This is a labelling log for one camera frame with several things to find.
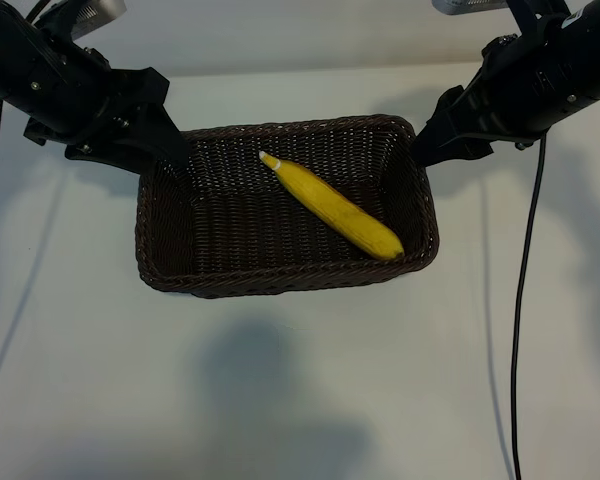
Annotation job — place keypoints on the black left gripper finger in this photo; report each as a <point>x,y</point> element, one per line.
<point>135,156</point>
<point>169,135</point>

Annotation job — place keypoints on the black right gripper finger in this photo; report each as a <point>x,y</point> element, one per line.
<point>445,112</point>
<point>455,145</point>

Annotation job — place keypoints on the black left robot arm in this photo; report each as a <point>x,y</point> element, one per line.
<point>25,70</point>

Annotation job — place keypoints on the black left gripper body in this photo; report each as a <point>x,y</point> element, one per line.
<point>130,95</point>

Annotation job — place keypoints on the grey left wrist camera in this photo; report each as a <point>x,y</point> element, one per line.
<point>102,12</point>

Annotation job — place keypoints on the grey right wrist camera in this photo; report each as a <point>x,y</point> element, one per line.
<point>470,6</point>

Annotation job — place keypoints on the dark brown wicker basket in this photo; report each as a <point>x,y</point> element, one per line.
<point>255,235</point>

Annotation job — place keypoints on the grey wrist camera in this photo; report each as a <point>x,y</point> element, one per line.
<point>470,6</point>
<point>102,12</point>

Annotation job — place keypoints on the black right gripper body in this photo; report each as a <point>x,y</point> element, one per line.
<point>485,110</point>

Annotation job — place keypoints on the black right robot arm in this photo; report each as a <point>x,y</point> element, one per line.
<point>555,55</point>

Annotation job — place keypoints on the yellow banana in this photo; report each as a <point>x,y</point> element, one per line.
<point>330,205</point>

